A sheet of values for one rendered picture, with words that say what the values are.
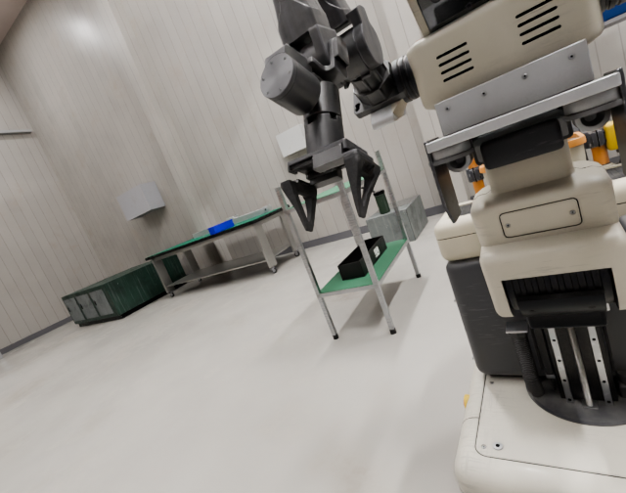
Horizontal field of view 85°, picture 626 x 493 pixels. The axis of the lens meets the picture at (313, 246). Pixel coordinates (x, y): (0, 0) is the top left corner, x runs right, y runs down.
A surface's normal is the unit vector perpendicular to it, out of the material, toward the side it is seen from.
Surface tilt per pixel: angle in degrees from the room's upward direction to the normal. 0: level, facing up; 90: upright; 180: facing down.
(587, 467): 0
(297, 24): 91
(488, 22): 98
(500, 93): 90
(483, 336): 90
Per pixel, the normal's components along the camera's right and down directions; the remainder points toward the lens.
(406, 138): -0.45, 0.33
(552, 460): -0.36, -0.92
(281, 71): -0.61, -0.08
